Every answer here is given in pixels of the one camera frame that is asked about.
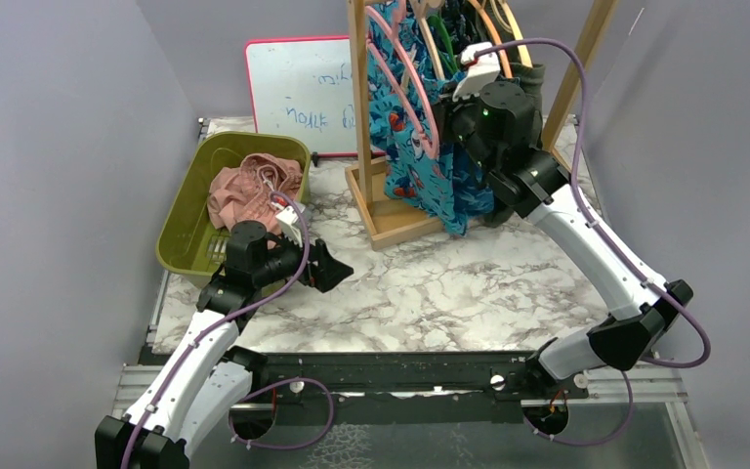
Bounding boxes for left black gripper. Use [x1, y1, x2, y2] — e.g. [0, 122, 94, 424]
[254, 225, 354, 292]

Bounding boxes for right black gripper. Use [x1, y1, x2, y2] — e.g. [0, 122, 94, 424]
[429, 77, 498, 178]

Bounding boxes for pink plastic hanger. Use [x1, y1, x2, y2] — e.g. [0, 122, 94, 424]
[362, 0, 442, 160]

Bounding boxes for pink shorts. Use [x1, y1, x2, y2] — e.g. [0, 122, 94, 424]
[206, 152, 306, 235]

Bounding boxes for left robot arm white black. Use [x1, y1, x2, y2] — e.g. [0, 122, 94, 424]
[95, 220, 354, 468]

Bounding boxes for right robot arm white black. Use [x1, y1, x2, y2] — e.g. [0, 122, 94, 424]
[436, 78, 693, 398]

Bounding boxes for blue shark print shorts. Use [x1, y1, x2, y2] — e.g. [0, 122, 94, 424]
[366, 1, 494, 235]

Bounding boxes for green plastic hanger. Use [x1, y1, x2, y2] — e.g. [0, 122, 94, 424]
[428, 15, 458, 77]

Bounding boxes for orange wooden hanger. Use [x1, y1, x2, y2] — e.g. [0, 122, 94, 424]
[468, 0, 514, 79]

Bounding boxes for dark olive shorts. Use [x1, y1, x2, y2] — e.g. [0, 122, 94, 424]
[482, 63, 545, 228]

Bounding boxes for beige wooden hanger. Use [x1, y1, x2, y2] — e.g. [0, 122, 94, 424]
[491, 0, 533, 68]

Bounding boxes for dark blue patterned shorts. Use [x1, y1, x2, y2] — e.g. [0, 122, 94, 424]
[439, 0, 479, 52]

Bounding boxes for wooden clothes rack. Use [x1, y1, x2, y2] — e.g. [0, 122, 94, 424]
[346, 0, 619, 250]

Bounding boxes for olive green plastic basket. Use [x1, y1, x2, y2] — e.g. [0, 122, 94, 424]
[155, 131, 312, 288]

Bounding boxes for red framed whiteboard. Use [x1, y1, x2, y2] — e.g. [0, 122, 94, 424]
[244, 36, 357, 157]

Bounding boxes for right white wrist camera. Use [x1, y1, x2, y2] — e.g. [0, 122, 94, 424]
[452, 42, 501, 102]

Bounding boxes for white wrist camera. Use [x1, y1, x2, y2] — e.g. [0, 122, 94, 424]
[274, 203, 305, 246]
[452, 42, 501, 102]

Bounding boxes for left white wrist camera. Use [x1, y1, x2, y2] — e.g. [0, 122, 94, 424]
[274, 203, 305, 246]

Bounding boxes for black metal base rail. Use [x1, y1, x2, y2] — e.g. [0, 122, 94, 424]
[115, 349, 693, 469]

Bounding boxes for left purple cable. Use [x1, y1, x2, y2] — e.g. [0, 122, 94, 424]
[119, 191, 338, 469]

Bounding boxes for purple cable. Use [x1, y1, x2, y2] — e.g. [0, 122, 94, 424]
[119, 191, 338, 469]
[475, 37, 713, 449]

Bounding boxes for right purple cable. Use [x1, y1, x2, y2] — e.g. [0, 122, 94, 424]
[475, 37, 713, 449]

